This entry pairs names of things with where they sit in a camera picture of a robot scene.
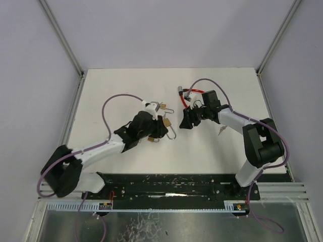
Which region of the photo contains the brass padlock with key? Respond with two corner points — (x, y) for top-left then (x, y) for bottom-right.
(147, 137), (160, 143)

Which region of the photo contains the large brass long-shackle padlock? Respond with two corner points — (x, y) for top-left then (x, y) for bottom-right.
(163, 117), (177, 140)

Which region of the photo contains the small brass padlock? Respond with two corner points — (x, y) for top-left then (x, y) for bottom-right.
(160, 103), (175, 114)

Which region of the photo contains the red cable lock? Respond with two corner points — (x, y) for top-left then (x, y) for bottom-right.
(178, 86), (204, 109)

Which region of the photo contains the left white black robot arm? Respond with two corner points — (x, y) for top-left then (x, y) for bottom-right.
(40, 111), (168, 198)

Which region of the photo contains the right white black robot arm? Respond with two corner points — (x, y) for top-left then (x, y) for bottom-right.
(179, 90), (285, 188)

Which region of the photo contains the loose silver key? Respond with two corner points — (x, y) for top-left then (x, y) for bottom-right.
(218, 126), (227, 136)

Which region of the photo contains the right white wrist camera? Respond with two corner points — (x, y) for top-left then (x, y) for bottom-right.
(184, 91), (197, 102)

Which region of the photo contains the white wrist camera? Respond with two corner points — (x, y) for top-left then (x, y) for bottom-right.
(184, 91), (197, 102)
(141, 100), (160, 120)

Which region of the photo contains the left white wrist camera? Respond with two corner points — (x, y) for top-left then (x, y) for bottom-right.
(141, 100), (160, 120)

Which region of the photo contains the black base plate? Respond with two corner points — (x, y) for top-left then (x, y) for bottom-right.
(81, 173), (260, 213)

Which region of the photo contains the grey slotted cable duct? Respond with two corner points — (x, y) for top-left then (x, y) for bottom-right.
(47, 202), (113, 212)

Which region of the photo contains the right aluminium frame post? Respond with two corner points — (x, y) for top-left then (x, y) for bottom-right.
(256, 0), (303, 76)

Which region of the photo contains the aluminium frame post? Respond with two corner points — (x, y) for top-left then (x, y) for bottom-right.
(256, 0), (303, 76)
(37, 0), (85, 75)

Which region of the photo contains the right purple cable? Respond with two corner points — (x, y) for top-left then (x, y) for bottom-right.
(188, 78), (290, 234)

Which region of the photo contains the left aluminium frame post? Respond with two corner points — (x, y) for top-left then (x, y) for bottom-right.
(37, 0), (85, 75)

